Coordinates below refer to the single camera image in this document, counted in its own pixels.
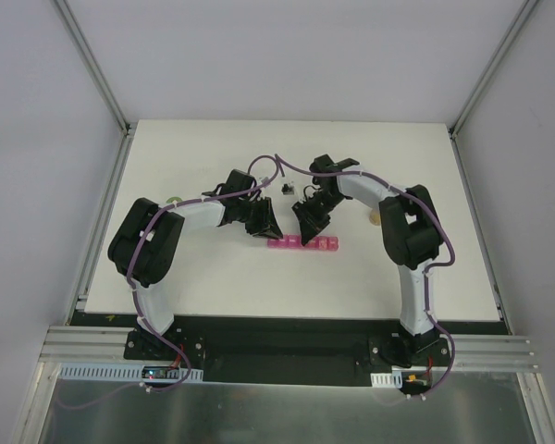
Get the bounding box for left aluminium frame post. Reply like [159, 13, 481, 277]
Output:
[53, 0, 133, 135]

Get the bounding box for left white cable duct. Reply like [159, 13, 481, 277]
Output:
[59, 363, 204, 385]

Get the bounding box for front aluminium rail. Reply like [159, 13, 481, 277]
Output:
[39, 326, 540, 373]

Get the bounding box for green pill bottle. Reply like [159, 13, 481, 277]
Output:
[166, 197, 183, 207]

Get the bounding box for clear bottle with orange pills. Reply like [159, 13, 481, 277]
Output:
[369, 209, 381, 226]

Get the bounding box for right white cable duct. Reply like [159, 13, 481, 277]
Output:
[370, 371, 403, 389]

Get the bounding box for aluminium frame post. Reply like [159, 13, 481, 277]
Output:
[53, 0, 133, 135]
[449, 0, 542, 140]

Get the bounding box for pink weekly pill organizer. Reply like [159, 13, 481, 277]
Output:
[266, 234, 340, 253]

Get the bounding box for white cable duct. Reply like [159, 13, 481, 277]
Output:
[59, 363, 204, 385]
[370, 371, 403, 389]

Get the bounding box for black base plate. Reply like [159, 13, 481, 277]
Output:
[68, 310, 512, 385]

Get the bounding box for right aluminium frame post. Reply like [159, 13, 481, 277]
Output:
[449, 0, 542, 140]

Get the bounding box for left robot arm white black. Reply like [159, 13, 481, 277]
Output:
[107, 169, 283, 360]

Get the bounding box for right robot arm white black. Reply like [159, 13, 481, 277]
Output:
[292, 154, 443, 368]

